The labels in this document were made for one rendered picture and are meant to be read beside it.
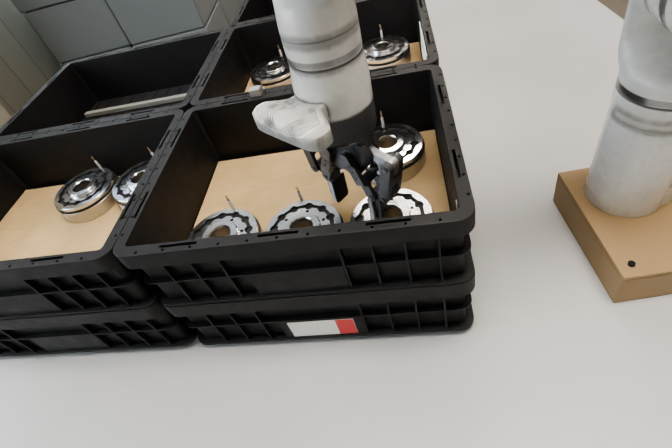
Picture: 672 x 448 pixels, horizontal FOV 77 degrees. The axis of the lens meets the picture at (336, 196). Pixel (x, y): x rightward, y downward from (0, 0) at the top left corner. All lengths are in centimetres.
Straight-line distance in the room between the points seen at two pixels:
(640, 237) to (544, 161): 23
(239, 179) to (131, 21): 207
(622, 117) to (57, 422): 83
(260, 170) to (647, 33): 53
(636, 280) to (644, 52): 26
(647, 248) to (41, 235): 89
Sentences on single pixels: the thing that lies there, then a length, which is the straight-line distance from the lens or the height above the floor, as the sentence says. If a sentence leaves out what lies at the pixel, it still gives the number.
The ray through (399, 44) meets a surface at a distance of 87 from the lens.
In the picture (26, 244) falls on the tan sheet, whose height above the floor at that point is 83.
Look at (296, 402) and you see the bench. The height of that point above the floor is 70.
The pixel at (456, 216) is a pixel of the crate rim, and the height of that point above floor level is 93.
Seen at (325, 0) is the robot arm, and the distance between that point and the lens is 36.
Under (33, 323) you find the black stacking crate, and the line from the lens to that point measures 75.
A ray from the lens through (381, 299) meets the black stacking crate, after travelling 52.
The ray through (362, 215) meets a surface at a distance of 53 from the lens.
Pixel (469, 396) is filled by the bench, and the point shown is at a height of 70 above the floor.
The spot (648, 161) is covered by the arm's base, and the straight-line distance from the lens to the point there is 61.
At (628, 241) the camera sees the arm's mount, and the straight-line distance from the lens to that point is 65.
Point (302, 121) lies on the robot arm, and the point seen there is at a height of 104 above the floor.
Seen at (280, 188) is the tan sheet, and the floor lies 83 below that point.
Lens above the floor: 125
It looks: 43 degrees down
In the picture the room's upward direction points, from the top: 18 degrees counter-clockwise
